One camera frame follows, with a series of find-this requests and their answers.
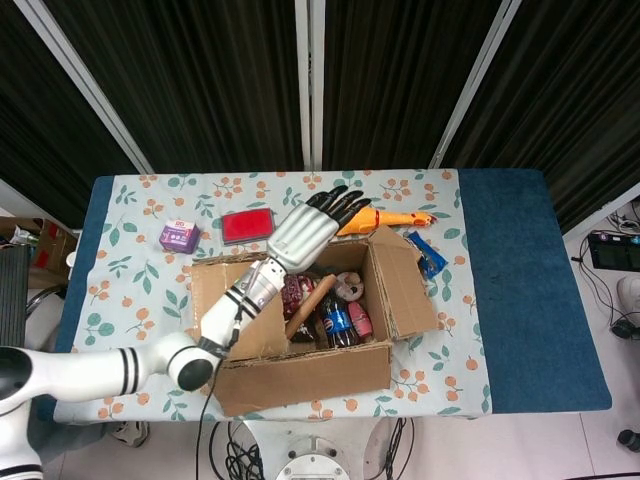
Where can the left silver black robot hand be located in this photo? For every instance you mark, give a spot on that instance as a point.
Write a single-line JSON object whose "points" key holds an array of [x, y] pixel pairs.
{"points": [[300, 237]]}

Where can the large cardboard box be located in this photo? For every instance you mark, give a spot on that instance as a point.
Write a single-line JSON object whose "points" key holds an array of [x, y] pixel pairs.
{"points": [[310, 375]]}

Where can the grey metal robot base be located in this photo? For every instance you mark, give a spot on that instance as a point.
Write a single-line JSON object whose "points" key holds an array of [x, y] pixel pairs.
{"points": [[312, 462]]}

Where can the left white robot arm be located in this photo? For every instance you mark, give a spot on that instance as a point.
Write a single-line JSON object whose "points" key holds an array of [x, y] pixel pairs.
{"points": [[150, 361]]}

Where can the red ink pad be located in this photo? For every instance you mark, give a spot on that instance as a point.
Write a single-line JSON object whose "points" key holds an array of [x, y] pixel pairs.
{"points": [[248, 228]]}

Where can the dark red snack packet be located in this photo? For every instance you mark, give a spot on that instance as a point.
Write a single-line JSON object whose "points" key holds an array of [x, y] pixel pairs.
{"points": [[297, 295]]}

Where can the glazed donut toy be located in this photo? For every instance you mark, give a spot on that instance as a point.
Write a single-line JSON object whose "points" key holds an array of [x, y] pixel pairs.
{"points": [[348, 285]]}

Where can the brown bread stick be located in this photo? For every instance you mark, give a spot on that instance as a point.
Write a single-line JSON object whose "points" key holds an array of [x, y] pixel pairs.
{"points": [[312, 305]]}

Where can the yellow rubber chicken toy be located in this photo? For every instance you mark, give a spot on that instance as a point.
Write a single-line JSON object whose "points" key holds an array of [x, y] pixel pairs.
{"points": [[380, 220]]}

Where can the cola bottle with blue label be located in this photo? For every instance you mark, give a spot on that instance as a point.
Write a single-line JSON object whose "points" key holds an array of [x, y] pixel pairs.
{"points": [[337, 320]]}

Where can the pink wrapped item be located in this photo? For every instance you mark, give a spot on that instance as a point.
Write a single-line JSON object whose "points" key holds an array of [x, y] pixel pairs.
{"points": [[361, 322]]}

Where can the small purple box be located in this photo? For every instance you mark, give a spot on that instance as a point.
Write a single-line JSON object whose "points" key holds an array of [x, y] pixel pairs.
{"points": [[177, 237]]}

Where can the blue snack packet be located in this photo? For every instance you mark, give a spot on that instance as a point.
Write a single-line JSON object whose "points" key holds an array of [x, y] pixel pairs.
{"points": [[429, 256]]}

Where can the black ribbed partition panel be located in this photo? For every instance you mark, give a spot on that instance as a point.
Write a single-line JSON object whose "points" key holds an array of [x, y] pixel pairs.
{"points": [[55, 125], [200, 85], [395, 80], [565, 100]]}

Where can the floral print tablecloth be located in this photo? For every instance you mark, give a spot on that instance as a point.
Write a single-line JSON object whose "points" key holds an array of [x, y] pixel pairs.
{"points": [[450, 350]]}

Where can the blue table cover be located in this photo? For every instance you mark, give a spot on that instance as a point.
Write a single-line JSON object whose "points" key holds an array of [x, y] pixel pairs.
{"points": [[530, 300]]}

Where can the white black sneaker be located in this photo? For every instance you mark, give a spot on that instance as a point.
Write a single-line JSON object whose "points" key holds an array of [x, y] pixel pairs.
{"points": [[131, 434]]}

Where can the black electronic device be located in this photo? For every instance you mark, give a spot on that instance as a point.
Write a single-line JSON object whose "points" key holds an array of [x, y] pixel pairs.
{"points": [[612, 250]]}

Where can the white shoe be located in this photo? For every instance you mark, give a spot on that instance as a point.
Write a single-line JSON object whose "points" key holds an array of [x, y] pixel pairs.
{"points": [[630, 295]]}

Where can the black caster foot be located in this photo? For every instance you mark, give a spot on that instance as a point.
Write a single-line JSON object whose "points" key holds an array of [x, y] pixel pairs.
{"points": [[629, 441]]}

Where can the white partition post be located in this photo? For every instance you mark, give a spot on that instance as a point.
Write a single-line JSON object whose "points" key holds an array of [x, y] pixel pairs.
{"points": [[85, 85], [309, 85], [475, 85]]}

